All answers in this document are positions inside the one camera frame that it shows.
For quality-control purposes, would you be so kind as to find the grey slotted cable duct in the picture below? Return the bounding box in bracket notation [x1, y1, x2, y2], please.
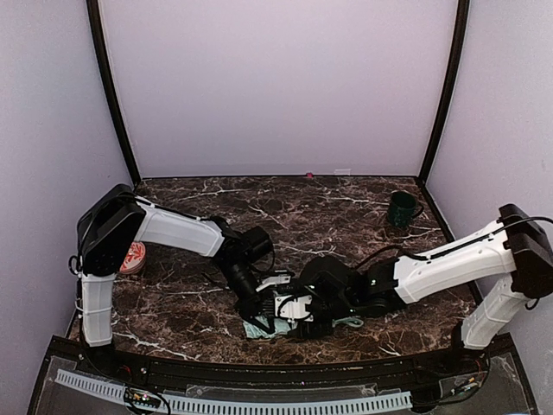
[54, 369, 413, 414]

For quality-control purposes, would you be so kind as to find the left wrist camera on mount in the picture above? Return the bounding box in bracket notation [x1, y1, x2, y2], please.
[256, 270, 295, 292]

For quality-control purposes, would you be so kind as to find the mint and black folding umbrella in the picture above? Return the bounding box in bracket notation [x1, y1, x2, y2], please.
[243, 316, 364, 340]

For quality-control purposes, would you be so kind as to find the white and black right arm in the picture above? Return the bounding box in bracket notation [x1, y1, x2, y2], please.
[275, 204, 552, 350]

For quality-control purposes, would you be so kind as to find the red patterned round bowl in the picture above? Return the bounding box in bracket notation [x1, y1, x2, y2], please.
[119, 241, 146, 275]

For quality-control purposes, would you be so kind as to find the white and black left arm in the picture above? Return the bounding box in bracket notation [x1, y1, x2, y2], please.
[68, 184, 274, 348]

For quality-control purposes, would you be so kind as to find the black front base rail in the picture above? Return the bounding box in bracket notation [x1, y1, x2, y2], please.
[47, 335, 512, 401]

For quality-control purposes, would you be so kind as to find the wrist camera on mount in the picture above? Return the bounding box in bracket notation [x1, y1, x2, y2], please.
[256, 270, 295, 292]
[274, 295, 314, 322]

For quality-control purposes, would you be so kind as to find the dark green marbled mug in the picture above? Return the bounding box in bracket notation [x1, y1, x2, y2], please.
[387, 191, 424, 228]

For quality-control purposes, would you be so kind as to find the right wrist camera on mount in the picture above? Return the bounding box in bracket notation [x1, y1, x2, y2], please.
[274, 295, 314, 322]

